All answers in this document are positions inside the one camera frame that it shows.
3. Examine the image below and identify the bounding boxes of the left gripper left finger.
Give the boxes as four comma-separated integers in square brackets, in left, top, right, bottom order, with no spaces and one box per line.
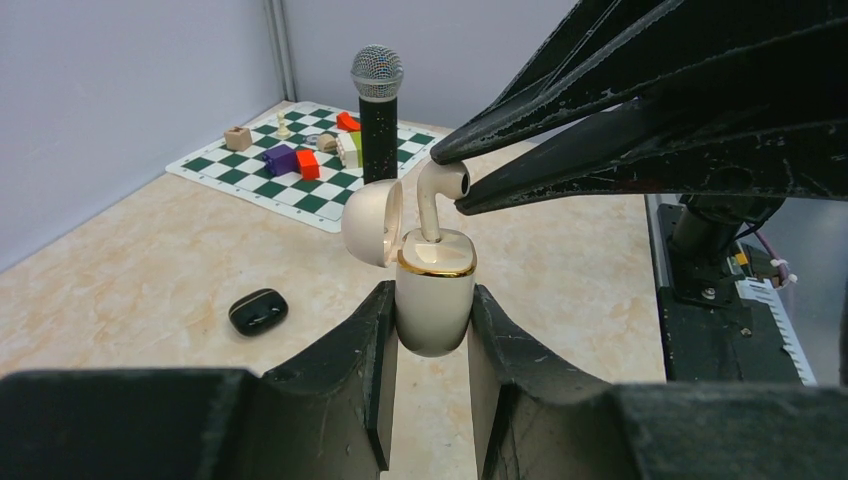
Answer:
[1,281,398,479]

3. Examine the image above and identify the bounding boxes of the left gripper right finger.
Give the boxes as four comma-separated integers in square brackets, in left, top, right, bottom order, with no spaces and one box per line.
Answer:
[467,285,847,479]

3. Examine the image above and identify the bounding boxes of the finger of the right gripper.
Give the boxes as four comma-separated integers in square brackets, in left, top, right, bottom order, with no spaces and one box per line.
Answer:
[432,1,847,165]
[456,64,847,215]

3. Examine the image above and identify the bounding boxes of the black earbud charging case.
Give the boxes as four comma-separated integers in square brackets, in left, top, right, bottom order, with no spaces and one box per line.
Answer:
[228,288,289,338]

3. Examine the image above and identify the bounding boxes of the white earbud charging case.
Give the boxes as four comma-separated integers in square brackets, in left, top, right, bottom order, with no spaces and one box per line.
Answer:
[341,180,477,357]

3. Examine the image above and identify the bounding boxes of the white earbud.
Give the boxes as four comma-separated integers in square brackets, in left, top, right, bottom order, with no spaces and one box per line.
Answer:
[416,161,471,243]

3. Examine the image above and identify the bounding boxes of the black microphone grey head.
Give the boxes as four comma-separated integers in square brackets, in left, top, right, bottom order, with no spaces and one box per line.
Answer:
[350,44,404,184]

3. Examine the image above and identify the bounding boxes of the small red block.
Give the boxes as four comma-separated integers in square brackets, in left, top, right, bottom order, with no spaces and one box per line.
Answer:
[296,149,320,181]

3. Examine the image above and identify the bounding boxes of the green white chessboard mat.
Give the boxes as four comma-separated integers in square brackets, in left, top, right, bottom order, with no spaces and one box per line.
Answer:
[164,100,446,234]

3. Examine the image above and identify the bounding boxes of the purple block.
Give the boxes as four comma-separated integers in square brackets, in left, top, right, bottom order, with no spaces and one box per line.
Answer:
[261,144,299,177]

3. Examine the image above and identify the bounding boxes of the large red block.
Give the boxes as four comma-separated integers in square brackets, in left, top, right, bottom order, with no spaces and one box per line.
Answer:
[336,111,361,132]

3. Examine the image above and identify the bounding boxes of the yellow-green block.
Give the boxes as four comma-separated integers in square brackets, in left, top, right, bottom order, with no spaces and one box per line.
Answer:
[336,131,363,169]

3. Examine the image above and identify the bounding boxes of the wooden cube with mark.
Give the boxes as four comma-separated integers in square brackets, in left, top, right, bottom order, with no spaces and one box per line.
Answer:
[224,126,253,151]

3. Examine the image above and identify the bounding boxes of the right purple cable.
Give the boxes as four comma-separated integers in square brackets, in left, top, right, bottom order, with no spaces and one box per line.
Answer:
[753,228,793,287]

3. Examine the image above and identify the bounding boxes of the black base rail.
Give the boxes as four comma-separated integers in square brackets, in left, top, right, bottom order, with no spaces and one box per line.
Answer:
[645,194,817,386]

